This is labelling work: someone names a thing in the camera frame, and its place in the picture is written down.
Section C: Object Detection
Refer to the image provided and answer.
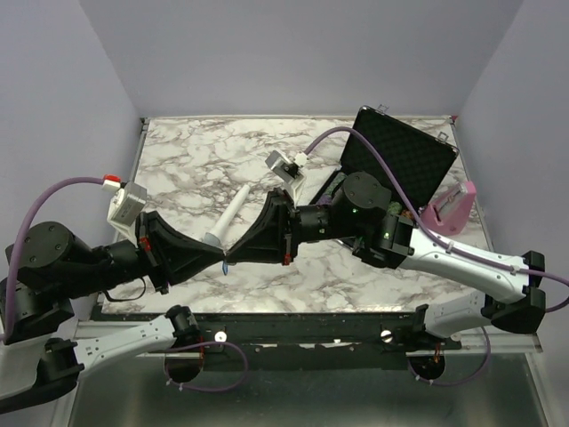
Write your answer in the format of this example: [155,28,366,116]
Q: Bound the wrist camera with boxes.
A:
[265,149,308,205]
[103,179,148,246]

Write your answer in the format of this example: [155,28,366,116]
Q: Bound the white cylindrical tube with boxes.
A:
[202,184,251,248]

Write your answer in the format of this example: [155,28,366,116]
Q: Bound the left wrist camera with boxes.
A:
[103,179,148,246]

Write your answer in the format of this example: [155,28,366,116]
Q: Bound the black poker chip case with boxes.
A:
[311,106,459,214]

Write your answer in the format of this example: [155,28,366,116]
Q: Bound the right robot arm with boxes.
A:
[226,172,546,349]

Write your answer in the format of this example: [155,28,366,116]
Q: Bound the aluminium frame rail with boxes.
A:
[452,326,542,354]

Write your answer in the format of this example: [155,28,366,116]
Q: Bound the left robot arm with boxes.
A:
[1,212,224,414]

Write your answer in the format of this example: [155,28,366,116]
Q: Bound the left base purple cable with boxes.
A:
[164,340,249,393]

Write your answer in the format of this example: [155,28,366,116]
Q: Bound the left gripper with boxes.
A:
[63,211,229,299]

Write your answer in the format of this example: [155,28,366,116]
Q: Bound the pink card holder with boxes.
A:
[421,181,477,237]

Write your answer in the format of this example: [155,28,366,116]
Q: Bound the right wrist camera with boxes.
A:
[265,149,308,205]

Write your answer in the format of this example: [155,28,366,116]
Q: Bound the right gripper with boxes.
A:
[227,187,361,265]

